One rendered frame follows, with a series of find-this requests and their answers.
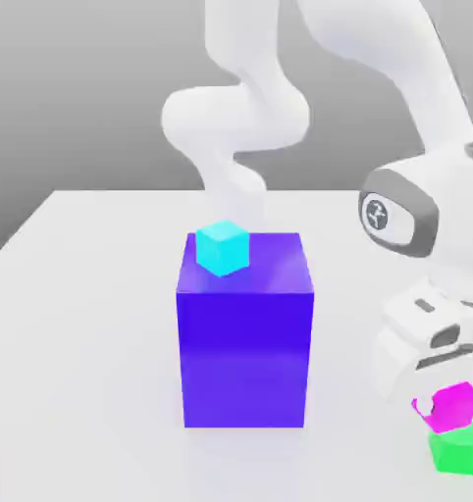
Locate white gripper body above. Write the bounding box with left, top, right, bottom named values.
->
left=371, top=324, right=473, bottom=411

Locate small magenta cube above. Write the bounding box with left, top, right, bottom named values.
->
left=410, top=380, right=473, bottom=435

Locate small green cube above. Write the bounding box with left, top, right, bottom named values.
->
left=427, top=420, right=473, bottom=477

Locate small cyan cube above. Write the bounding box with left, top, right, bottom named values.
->
left=194, top=219, right=250, bottom=278

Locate large blue box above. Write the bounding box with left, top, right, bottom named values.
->
left=176, top=231, right=315, bottom=429

